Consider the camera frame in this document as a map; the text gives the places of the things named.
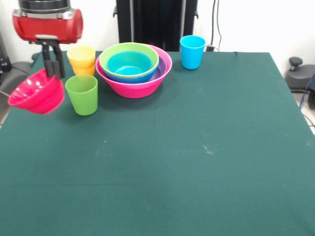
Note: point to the grey pedestal foot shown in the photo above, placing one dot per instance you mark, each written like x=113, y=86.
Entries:
x=299, y=78
x=12, y=76

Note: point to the small translucent blue bowl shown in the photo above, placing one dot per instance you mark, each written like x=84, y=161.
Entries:
x=130, y=64

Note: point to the yellow cup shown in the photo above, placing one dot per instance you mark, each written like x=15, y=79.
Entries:
x=81, y=55

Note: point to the orange cup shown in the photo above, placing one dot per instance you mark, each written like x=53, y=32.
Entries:
x=83, y=71

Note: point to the small pink bowl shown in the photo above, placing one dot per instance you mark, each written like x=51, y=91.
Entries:
x=37, y=96

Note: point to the large blue bowl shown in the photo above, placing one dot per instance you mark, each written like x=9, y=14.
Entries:
x=137, y=79

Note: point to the blue cup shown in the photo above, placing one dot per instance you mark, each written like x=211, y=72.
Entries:
x=192, y=56

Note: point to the dark green tablecloth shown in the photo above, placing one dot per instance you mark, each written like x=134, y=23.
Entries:
x=157, y=196

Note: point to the green bowl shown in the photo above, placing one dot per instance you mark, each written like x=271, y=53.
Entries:
x=153, y=57

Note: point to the purple bowl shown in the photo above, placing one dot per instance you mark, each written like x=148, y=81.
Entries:
x=161, y=71

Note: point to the large pink bowl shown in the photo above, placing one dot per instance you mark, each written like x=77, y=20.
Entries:
x=140, y=91

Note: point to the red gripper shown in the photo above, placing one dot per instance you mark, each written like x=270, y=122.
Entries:
x=46, y=28

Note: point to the green cup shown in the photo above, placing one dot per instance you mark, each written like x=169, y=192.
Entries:
x=82, y=100

